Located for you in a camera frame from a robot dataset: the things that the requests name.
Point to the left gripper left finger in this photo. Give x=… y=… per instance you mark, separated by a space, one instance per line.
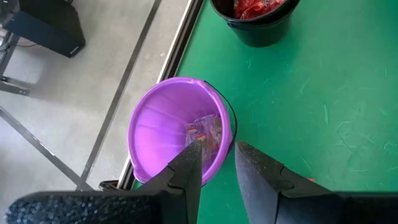
x=189 y=177

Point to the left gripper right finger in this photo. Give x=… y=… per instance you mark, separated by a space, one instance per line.
x=258 y=183

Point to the clear multicolour candy packet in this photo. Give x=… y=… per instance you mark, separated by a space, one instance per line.
x=196 y=130

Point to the purple plastic bucket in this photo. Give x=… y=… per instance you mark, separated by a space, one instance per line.
x=155 y=130

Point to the green table mat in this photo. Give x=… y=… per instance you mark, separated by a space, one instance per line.
x=311 y=109

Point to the black plastic bucket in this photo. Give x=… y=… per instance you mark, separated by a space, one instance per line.
x=261 y=34

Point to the grey metal stand leg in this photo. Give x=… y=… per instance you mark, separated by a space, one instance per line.
x=15 y=88

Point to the black box on floor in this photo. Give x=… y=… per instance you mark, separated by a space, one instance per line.
x=46 y=28

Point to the black frame corner bracket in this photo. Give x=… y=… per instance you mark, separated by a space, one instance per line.
x=109 y=185

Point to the black table frame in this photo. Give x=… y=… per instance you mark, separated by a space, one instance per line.
x=178 y=56

